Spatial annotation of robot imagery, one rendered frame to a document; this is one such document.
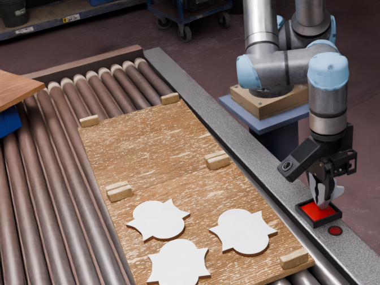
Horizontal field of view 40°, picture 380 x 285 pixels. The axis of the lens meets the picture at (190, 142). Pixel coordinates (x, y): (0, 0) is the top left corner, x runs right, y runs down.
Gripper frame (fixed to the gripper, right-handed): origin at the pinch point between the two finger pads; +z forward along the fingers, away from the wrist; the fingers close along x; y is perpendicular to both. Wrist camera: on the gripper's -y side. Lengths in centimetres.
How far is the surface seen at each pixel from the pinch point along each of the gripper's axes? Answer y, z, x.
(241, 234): -19.6, -0.5, -0.3
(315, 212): -1.3, 1.3, -0.6
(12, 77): -56, -10, 98
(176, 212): -29.5, -0.6, 13.8
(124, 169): -35, 0, 39
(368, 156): 109, 94, 114
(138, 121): -24, 0, 62
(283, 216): -7.6, 2.2, 2.9
